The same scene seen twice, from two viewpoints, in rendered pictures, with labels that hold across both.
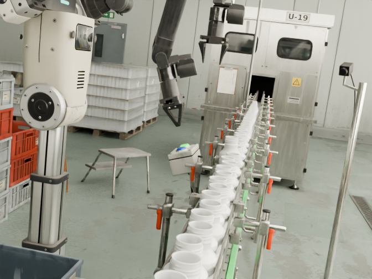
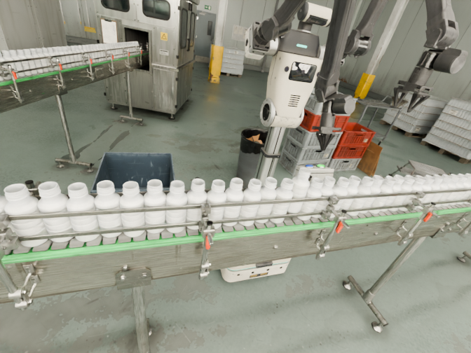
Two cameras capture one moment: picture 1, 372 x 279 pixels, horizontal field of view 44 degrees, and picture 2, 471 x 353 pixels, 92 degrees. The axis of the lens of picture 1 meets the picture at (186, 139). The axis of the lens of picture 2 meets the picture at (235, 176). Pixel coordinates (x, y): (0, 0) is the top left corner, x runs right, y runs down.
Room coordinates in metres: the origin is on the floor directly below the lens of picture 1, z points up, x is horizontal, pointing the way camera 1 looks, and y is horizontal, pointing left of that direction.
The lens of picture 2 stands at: (0.72, -0.57, 1.53)
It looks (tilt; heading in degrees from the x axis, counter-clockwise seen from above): 32 degrees down; 58
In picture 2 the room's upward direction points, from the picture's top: 12 degrees clockwise
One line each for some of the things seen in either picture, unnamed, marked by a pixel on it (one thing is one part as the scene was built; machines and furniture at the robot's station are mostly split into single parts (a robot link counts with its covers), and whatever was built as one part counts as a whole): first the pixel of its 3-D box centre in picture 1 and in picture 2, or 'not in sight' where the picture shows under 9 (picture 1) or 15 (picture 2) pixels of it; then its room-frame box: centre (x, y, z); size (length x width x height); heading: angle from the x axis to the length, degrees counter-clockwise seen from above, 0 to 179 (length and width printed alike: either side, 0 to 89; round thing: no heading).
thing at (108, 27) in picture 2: not in sight; (108, 31); (0.80, 3.89, 1.22); 0.23 x 0.04 x 0.32; 153
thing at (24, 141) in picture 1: (7, 138); (348, 133); (3.87, 1.53, 0.55); 0.61 x 0.41 x 0.22; 174
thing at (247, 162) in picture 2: not in sight; (255, 161); (2.14, 1.33, 0.32); 0.45 x 0.45 x 0.64
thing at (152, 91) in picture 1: (130, 93); not in sight; (9.64, 1.26, 0.59); 1.25 x 1.03 x 1.17; 172
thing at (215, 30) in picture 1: (215, 31); (418, 78); (1.75, -0.06, 1.51); 0.10 x 0.07 x 0.07; 81
